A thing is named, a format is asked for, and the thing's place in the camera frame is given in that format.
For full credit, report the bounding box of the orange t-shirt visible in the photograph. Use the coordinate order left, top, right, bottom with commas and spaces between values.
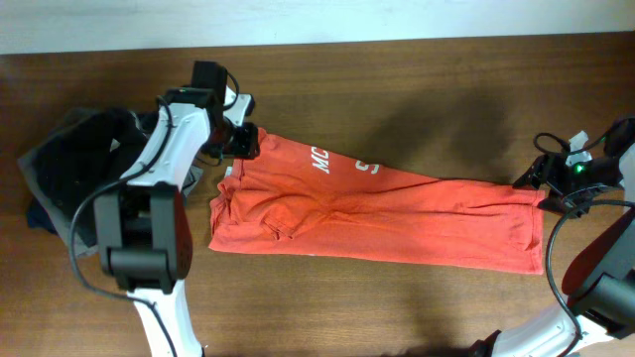
210, 132, 544, 275

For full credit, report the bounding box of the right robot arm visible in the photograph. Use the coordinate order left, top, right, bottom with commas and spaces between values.
467, 117, 634, 357

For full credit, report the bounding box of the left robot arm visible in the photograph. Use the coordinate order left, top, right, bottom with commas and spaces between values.
91, 61, 259, 356

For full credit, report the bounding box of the dark folded clothes pile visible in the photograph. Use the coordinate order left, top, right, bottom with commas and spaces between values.
18, 106, 204, 259

